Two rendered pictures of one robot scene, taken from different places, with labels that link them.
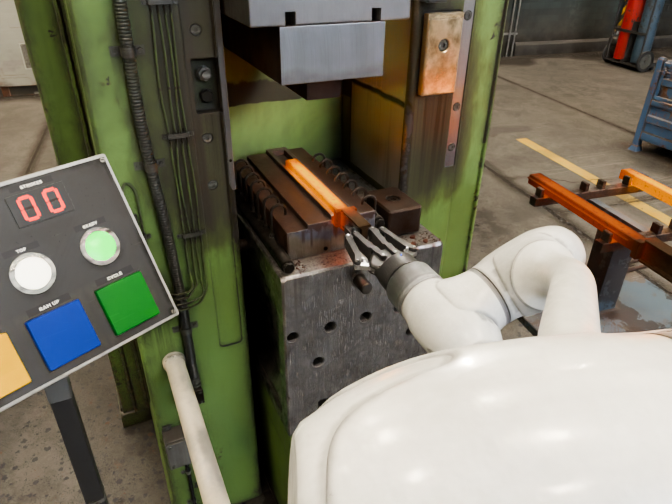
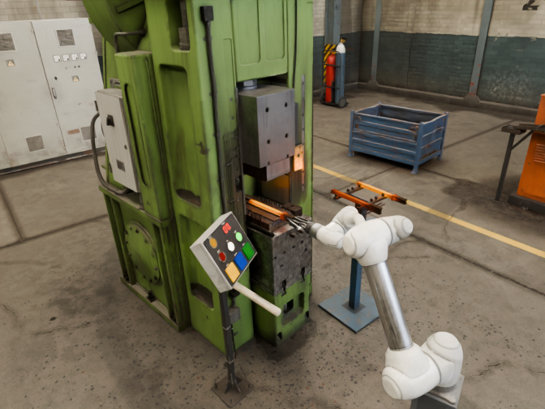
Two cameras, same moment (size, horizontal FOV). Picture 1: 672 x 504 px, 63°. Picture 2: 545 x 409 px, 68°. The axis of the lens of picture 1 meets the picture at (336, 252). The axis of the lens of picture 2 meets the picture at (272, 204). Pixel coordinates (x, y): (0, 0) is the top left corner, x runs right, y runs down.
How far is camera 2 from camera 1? 1.55 m
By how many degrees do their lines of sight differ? 17
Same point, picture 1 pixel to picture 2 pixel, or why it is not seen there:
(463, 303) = (333, 230)
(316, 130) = (248, 186)
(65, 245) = (233, 238)
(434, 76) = (297, 165)
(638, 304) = not seen: hidden behind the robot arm
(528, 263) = (346, 217)
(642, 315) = not seen: hidden behind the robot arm
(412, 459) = (359, 232)
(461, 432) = (362, 230)
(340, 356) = (287, 263)
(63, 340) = (241, 262)
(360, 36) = (284, 162)
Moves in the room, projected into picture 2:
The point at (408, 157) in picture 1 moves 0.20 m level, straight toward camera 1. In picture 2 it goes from (291, 191) to (299, 204)
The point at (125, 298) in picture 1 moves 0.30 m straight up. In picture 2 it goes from (247, 249) to (244, 200)
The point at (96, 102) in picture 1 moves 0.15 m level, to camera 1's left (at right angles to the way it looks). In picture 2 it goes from (212, 195) to (186, 200)
